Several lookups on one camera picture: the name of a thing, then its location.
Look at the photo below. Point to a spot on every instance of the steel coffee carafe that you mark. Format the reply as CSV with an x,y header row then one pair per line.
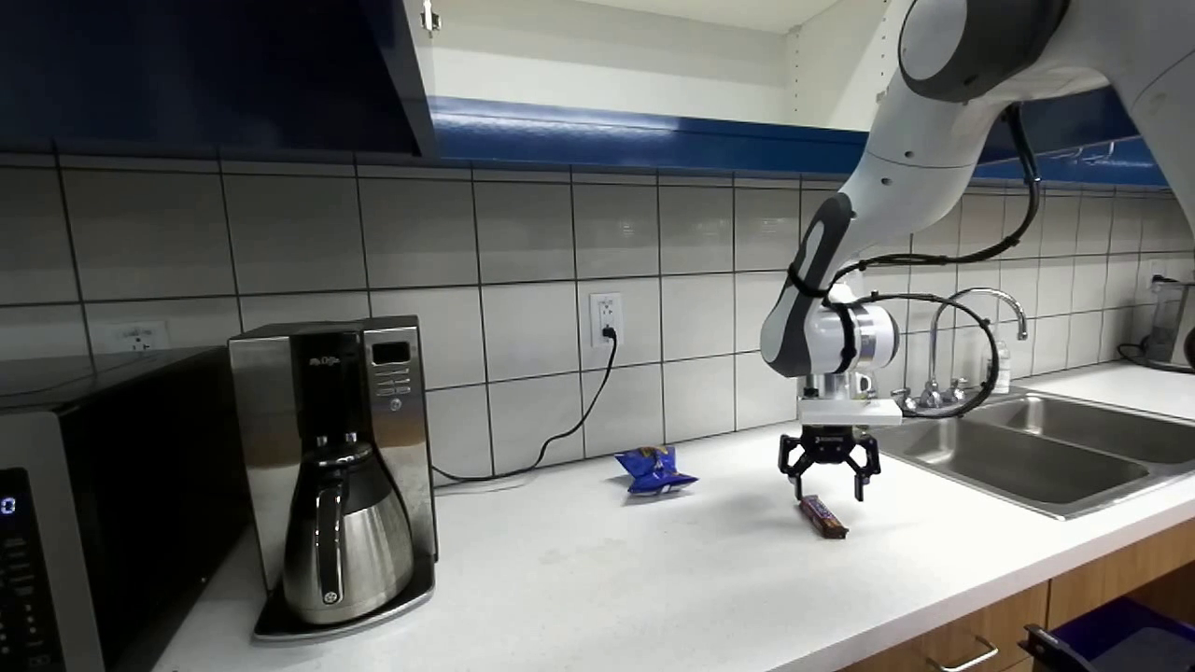
x,y
349,546

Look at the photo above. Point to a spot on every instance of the dark countertop appliance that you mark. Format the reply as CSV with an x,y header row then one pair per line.
x,y
1163,321

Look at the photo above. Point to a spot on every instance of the white wall outlet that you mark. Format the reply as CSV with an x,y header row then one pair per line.
x,y
606,319

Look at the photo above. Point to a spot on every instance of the blue chip bag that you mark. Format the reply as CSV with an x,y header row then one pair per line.
x,y
655,473

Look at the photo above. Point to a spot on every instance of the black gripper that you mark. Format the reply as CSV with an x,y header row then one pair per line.
x,y
832,447

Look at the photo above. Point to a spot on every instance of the black microwave oven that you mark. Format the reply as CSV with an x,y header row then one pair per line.
x,y
135,498

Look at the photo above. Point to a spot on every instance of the stainless steel sink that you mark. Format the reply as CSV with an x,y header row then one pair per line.
x,y
1046,452

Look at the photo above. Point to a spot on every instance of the dark blue bin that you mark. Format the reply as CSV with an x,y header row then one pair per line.
x,y
1121,640

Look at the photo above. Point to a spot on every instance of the wooden lower cabinet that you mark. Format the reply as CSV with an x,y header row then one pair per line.
x,y
1106,580

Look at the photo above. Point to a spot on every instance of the brown candy bar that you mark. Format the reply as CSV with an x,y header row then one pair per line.
x,y
822,518

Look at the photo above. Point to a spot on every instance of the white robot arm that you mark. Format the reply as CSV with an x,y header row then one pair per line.
x,y
922,134

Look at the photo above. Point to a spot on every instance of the chrome sink faucet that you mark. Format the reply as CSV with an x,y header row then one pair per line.
x,y
965,304

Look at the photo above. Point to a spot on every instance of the metal cabinet hinge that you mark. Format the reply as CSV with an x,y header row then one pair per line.
x,y
426,18

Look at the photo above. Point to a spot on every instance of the open white upper cabinet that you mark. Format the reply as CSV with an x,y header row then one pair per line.
x,y
648,95

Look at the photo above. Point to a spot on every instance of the blue cabinet door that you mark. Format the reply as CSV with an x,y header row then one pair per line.
x,y
189,76

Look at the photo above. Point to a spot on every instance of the black steel coffee maker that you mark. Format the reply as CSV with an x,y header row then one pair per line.
x,y
399,412

